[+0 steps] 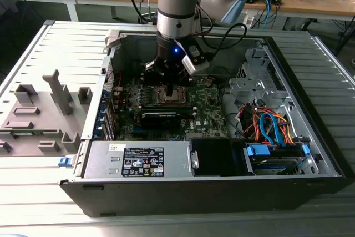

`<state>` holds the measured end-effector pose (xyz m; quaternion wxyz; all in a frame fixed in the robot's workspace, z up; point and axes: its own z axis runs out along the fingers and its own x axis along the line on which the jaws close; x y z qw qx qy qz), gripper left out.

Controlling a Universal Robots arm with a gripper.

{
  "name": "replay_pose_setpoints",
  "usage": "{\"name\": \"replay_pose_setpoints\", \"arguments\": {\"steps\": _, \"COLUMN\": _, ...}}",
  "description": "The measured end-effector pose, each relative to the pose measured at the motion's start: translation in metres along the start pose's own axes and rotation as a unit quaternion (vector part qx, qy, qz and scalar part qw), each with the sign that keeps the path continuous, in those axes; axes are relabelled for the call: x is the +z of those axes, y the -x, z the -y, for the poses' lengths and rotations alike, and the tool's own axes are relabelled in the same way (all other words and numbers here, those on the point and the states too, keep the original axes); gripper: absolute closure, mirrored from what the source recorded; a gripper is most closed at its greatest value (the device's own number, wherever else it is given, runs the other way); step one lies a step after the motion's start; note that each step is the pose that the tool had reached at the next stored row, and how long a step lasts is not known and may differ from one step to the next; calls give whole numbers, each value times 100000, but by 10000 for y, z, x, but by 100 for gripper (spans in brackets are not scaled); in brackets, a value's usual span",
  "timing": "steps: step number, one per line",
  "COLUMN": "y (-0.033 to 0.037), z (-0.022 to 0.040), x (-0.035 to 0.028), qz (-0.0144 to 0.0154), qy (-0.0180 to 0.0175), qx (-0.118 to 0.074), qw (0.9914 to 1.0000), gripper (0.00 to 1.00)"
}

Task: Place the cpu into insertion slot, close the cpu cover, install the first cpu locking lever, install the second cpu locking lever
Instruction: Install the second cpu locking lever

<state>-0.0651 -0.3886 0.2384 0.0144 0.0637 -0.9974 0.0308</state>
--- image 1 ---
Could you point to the blue disk carrier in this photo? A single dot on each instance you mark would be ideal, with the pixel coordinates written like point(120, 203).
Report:
point(259, 151)

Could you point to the silver hard disk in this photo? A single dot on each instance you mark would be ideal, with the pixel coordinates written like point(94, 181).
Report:
point(277, 166)

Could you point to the green RAM stick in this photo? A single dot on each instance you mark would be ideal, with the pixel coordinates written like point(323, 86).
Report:
point(27, 133)

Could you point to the grey power supply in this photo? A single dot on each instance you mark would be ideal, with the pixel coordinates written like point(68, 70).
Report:
point(102, 159)

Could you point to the silver green CPU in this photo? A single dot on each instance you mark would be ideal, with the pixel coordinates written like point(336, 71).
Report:
point(176, 98)

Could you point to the black PC case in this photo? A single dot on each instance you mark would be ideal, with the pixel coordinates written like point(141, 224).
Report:
point(166, 195)

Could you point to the black graphics card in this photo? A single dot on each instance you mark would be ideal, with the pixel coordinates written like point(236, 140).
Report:
point(161, 121)

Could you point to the grey parts rack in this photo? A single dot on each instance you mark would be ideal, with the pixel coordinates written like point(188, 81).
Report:
point(41, 101)

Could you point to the blue plastic latch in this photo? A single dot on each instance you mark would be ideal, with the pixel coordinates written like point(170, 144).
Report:
point(64, 162)

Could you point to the round coin battery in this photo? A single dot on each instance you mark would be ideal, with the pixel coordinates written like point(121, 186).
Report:
point(208, 82)

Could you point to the silver metal drive cage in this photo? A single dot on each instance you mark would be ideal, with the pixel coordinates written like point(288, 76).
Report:
point(249, 87)

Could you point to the green motherboard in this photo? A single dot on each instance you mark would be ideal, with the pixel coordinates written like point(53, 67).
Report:
point(205, 103)

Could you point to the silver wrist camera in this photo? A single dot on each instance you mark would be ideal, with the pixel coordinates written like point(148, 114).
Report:
point(189, 66)

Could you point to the black plastic fan shroud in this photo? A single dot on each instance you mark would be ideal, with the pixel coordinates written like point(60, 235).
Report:
point(210, 156)

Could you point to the CPU socket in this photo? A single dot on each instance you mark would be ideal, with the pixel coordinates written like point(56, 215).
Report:
point(160, 103)

